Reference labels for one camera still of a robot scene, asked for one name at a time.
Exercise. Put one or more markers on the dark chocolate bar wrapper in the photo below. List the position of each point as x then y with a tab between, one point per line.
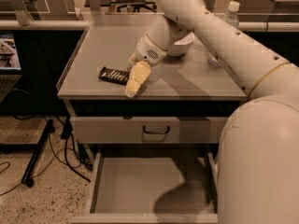
114	75

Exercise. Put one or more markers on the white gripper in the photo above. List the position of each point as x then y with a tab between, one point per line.
146	52

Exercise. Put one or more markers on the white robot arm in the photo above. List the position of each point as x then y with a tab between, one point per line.
257	161

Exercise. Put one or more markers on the grey drawer cabinet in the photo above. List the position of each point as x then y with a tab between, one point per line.
182	87

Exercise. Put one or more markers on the laptop computer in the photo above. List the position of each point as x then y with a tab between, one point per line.
10	67

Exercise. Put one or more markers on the white ceramic bowl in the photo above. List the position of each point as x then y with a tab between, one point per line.
182	46

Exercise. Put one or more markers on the closed grey upper drawer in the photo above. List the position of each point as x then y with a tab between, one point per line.
147	130

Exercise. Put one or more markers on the black stand leg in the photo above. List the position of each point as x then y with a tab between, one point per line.
35	148

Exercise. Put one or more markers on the open grey lower drawer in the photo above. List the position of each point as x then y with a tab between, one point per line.
152	187

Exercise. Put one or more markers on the clear plastic water bottle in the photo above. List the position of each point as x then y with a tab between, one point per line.
231	17

